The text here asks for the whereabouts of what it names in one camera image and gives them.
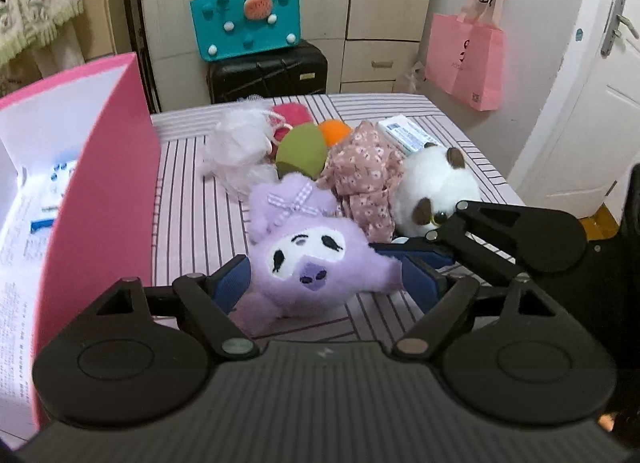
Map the striped tablecloth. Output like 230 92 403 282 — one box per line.
150 92 526 344

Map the pink shopping bag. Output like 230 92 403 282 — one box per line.
425 0 505 111

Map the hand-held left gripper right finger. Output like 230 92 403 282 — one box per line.
392 257 561 356

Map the white mesh bath pouf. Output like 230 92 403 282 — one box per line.
201 96 281 199

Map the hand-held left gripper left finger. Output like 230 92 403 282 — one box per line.
92 255 261 361

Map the clear plastic bag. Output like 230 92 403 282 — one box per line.
395 60 427 94

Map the purple plush toy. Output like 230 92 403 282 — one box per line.
232 173 403 336

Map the white and blue tissue pack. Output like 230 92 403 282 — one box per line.
376 114 438 154

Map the white door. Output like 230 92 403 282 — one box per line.
505 0 640 219

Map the blue and white packet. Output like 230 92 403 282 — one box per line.
27 160 78 234

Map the cream and green fringed curtain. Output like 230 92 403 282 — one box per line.
0 0 116 94

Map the orange egg-shaped sponge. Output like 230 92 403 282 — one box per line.
318 120 353 148

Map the pink floral cloth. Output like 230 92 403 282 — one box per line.
320 120 406 244

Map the black suitcase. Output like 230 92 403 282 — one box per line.
207 40 328 104

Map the teal felt handbag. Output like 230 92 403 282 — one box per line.
190 0 302 62

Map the pink fluffy pouch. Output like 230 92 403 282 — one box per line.
270 102 313 126

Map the white and brown plush toy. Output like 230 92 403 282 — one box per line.
392 143 483 239

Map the metal door handle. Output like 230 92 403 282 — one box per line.
600 0 640 56

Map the green egg-shaped sponge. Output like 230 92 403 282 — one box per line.
276 123 328 179

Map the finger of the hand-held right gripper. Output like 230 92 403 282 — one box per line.
372 200 531 286

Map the pink cardboard box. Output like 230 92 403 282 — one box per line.
0 52 162 449

